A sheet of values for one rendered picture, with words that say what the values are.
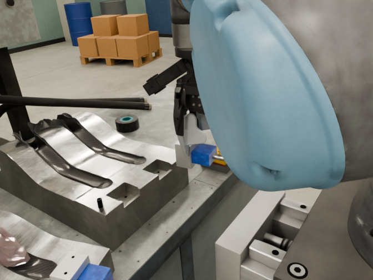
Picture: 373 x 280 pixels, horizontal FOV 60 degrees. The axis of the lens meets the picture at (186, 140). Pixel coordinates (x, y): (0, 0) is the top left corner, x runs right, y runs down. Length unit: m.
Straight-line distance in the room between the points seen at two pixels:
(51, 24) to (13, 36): 7.37
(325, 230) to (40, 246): 0.48
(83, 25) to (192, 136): 7.34
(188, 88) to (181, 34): 0.09
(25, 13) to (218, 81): 1.33
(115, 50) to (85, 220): 5.00
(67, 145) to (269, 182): 0.72
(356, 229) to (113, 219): 0.43
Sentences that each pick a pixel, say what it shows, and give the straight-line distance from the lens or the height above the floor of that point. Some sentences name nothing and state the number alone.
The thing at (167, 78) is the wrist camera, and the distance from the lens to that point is 0.62.
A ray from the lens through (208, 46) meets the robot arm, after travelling 0.18.
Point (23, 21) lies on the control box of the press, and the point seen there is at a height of 1.15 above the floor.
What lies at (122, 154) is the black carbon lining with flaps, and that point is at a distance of 0.81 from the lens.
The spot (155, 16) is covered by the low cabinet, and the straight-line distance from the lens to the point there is 8.11.
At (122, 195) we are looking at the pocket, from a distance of 0.70.
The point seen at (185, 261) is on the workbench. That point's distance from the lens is 0.89.
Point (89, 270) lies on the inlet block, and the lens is 0.56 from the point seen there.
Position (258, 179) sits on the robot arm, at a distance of 0.17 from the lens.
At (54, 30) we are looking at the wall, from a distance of 8.84.
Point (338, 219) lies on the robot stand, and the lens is 0.36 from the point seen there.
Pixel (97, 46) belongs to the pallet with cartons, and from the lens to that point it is 5.85.
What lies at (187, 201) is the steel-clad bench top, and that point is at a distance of 0.76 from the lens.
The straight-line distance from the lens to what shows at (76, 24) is 7.91.
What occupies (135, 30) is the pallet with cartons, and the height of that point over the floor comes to 0.54.
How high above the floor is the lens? 1.26
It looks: 27 degrees down
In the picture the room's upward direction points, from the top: 4 degrees counter-clockwise
